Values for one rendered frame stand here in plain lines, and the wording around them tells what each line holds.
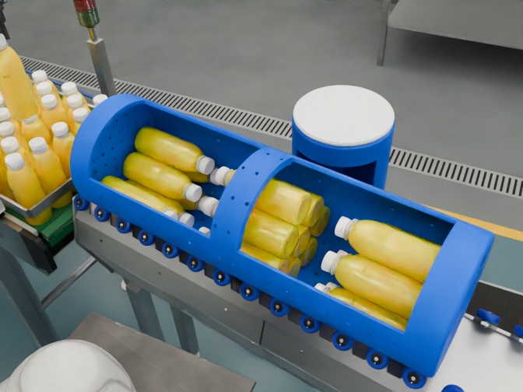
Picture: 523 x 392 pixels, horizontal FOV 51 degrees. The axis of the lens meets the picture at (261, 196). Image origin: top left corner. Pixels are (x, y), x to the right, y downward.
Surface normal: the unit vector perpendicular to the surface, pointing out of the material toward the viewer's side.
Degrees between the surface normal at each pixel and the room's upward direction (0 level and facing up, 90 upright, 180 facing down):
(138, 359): 4
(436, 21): 0
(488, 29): 0
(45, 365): 11
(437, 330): 60
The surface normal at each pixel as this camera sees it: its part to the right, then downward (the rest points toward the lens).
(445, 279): -0.30, -0.34
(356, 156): 0.15, 0.69
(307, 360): -0.53, 0.33
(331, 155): -0.30, 0.67
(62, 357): 0.11, -0.77
